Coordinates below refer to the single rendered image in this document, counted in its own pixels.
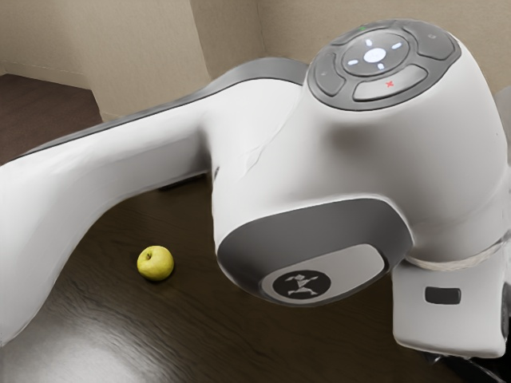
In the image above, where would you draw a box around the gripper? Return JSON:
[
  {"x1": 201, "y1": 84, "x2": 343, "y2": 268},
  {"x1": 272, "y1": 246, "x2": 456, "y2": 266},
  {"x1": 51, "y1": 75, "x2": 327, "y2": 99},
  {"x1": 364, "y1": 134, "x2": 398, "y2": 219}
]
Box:
[{"x1": 426, "y1": 338, "x2": 511, "y2": 383}]

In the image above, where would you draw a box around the yellow-green apple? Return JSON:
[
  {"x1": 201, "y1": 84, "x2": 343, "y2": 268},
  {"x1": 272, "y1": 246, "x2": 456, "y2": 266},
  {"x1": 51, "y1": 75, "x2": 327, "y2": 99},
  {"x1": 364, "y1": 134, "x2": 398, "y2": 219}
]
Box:
[{"x1": 137, "y1": 245, "x2": 176, "y2": 282}]

